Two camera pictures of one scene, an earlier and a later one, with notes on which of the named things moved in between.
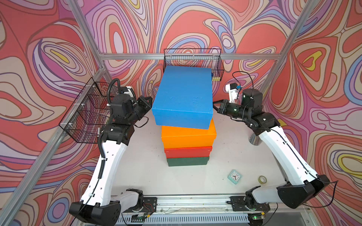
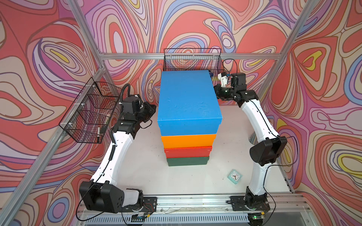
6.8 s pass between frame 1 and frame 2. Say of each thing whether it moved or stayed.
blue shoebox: moved
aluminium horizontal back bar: stayed
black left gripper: moved
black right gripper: moved
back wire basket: stayed
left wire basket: stayed
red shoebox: stayed
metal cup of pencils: stayed
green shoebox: stayed
